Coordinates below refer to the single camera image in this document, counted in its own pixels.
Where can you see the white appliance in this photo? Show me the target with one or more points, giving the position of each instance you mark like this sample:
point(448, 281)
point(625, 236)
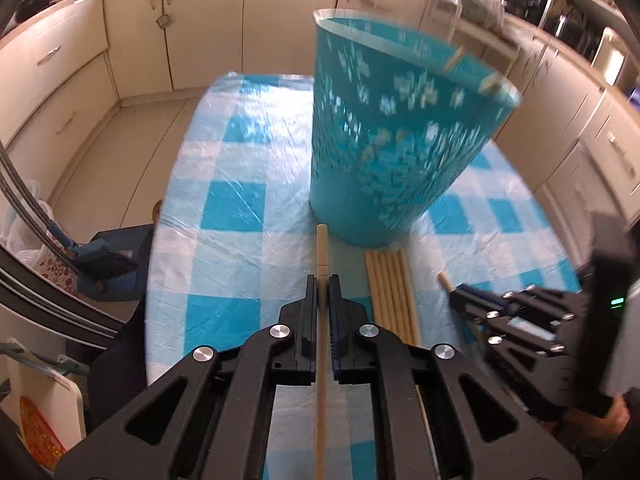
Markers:
point(607, 55)

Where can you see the cream drawer cabinet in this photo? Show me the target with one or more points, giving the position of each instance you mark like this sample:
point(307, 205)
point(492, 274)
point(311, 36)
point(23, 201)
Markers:
point(60, 85)

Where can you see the small metal cup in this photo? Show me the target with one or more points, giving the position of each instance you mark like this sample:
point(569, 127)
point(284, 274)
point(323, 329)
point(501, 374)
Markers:
point(163, 21)

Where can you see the blue white checked tablecloth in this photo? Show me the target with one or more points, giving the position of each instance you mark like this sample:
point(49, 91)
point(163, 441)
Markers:
point(225, 240)

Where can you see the dark chair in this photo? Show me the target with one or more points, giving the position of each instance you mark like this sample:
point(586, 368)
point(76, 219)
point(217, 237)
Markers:
point(120, 350)

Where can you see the person's right hand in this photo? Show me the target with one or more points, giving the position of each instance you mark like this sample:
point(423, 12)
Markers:
point(617, 411)

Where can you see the blue perforated plastic basket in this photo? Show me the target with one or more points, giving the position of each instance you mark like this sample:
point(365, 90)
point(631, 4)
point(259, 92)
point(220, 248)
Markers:
point(380, 160)

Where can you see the white cutting board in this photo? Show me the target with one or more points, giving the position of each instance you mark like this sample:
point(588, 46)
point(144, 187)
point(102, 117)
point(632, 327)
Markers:
point(50, 395)

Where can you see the black metal frame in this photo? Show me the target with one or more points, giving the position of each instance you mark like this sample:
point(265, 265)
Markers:
point(60, 310)

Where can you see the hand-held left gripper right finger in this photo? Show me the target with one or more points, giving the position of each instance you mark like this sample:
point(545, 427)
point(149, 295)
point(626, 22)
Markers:
point(336, 320)

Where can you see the cream door cabinet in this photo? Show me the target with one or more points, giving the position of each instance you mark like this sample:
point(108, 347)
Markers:
point(210, 20)

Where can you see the white plastic bag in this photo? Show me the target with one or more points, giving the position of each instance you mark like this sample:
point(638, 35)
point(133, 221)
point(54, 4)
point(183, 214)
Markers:
point(27, 255)

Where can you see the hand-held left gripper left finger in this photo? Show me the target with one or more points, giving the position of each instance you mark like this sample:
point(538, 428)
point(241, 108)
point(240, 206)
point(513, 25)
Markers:
point(311, 320)

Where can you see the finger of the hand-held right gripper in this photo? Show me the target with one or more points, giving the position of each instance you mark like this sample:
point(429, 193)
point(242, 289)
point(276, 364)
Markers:
point(525, 307)
point(545, 370)

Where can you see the blue broom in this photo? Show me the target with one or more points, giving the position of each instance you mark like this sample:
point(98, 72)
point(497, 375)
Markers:
point(100, 257)

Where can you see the red patterned plastic bag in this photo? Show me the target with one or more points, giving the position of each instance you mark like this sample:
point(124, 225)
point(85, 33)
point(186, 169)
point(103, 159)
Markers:
point(57, 272)

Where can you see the blue broom and dustpan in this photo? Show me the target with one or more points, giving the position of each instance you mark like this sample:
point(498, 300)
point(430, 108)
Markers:
point(131, 285)

